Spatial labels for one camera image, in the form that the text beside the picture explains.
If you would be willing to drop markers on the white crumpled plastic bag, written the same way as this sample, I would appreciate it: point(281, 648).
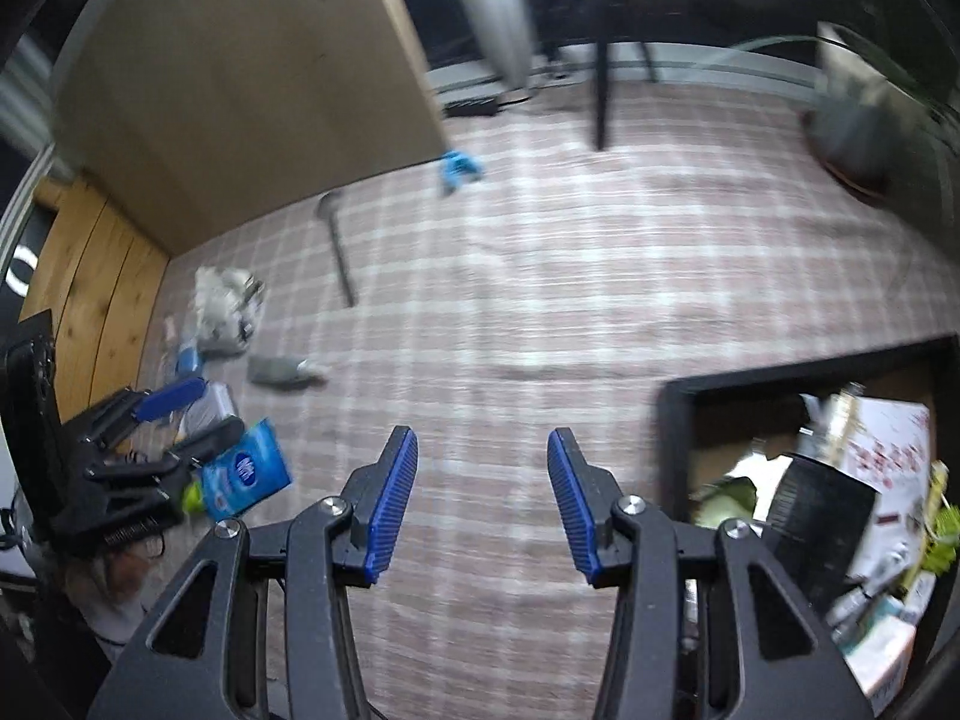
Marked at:
point(225, 307)

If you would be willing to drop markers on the silver lamp pole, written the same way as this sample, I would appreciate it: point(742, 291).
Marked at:
point(487, 7)

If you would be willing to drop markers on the potted plant grey pot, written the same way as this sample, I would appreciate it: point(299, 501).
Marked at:
point(855, 135)

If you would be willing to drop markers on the green packet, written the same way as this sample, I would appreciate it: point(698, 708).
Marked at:
point(731, 499)

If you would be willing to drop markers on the black storage box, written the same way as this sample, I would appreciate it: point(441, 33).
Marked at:
point(675, 427)

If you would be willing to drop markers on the plaid tablecloth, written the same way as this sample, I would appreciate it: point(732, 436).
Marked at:
point(525, 300)

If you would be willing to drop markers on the black power strip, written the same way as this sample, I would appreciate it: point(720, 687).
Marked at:
point(472, 105)

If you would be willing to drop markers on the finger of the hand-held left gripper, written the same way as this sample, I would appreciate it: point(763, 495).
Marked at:
point(172, 396)
point(210, 439)

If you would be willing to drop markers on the blue plastic packet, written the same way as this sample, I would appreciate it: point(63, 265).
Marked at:
point(247, 472)

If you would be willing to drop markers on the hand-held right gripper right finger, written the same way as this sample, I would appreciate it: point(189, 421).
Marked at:
point(570, 510)

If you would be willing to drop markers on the brown pot saucer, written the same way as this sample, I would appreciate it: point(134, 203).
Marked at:
point(855, 184)

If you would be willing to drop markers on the small labelled bottle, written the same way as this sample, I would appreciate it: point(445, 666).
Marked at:
point(844, 420)

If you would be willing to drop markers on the white box red print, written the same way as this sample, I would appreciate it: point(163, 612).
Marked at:
point(892, 457)

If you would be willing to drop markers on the small yellow-green object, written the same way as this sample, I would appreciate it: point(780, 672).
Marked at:
point(193, 501)

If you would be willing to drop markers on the wooden board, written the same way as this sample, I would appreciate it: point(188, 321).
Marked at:
point(247, 90)

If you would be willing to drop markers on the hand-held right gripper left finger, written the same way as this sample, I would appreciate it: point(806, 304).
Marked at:
point(390, 510)

